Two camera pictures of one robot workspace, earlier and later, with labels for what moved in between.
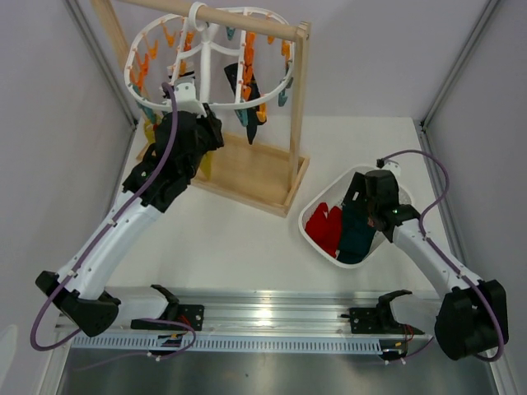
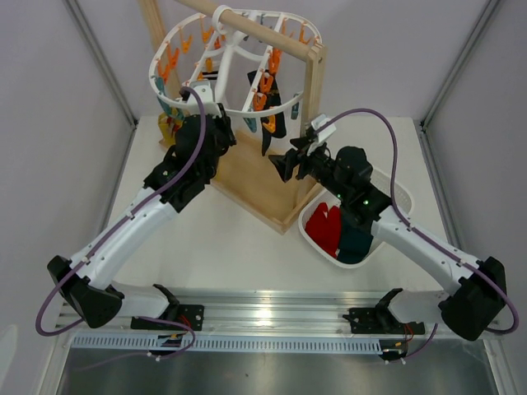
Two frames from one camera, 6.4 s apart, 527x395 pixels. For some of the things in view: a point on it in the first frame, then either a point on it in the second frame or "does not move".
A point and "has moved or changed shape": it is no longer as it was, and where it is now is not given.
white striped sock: [189, 67] -> [210, 75]
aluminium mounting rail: [244, 321] does not move
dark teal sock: [356, 234] does not move
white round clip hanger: [187, 16] -> [220, 13]
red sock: [324, 227] does not move
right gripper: [359, 186] -> [285, 164]
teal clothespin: [242, 114] -> [251, 123]
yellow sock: [149, 131] has moved or changed shape
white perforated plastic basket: [333, 191] does not move
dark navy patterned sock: [254, 92] -> [273, 124]
